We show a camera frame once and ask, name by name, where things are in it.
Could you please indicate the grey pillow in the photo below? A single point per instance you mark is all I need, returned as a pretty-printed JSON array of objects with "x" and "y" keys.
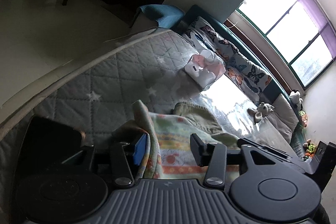
[{"x": 284, "y": 119}]

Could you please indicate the blue quilted blanket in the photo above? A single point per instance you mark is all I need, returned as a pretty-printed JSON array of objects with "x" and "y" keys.
[{"x": 160, "y": 12}]

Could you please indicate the panda plush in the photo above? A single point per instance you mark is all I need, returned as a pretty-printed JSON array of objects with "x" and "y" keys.
[{"x": 296, "y": 98}]

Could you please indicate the dark rounded object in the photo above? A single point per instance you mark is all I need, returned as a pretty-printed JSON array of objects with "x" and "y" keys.
[{"x": 52, "y": 134}]

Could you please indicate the pastel striped baby cardigan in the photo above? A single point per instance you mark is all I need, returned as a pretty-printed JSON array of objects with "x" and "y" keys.
[{"x": 178, "y": 140}]

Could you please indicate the grey quilted star table cover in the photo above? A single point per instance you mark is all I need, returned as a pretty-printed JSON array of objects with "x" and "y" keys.
[{"x": 105, "y": 77}]

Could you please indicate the brown wooden sill board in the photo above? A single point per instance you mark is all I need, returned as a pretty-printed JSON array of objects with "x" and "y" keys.
[{"x": 252, "y": 48}]

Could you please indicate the white tissue pack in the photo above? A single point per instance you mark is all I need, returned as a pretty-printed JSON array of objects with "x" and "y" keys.
[{"x": 202, "y": 74}]

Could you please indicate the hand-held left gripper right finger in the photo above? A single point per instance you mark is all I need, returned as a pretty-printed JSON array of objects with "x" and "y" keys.
[{"x": 199, "y": 150}]

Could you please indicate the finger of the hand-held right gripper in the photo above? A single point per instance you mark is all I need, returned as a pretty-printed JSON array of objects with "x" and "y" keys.
[{"x": 270, "y": 150}]

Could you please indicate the green framed window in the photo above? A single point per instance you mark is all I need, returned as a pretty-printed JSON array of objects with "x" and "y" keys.
[{"x": 288, "y": 19}]

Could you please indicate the teal sofa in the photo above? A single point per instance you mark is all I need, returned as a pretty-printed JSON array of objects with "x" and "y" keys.
[{"x": 273, "y": 87}]

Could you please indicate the brown plush toy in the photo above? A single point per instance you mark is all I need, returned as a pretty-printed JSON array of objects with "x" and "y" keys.
[{"x": 311, "y": 148}]

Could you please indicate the butterfly print pillow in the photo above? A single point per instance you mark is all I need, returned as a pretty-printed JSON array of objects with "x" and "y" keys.
[
  {"x": 207, "y": 35},
  {"x": 249, "y": 74}
]

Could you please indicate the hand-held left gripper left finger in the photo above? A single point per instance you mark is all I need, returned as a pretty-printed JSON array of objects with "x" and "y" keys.
[{"x": 139, "y": 150}]

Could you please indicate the colourful flower toy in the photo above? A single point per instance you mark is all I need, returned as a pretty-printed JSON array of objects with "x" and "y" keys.
[{"x": 303, "y": 118}]

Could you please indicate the white bunny plush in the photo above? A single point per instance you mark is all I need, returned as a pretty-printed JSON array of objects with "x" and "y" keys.
[{"x": 262, "y": 109}]

